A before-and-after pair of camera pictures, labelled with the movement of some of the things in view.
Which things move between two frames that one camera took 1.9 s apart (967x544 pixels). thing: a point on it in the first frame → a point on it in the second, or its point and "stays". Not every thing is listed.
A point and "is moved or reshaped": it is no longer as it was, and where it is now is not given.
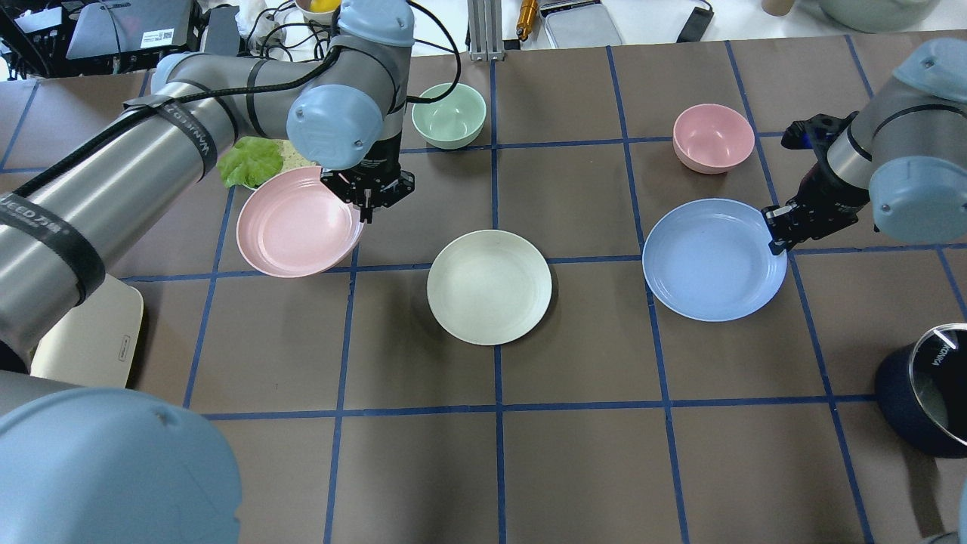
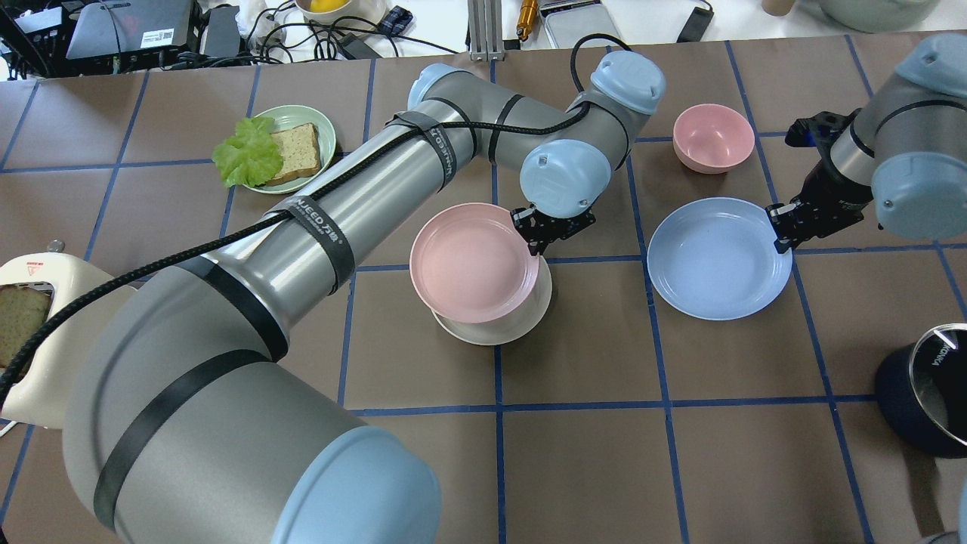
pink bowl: [712, 138] stays
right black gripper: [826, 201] stays
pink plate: [294, 224] is moved or reshaped
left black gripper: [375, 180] → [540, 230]
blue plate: [711, 259] stays
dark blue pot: [921, 391] stays
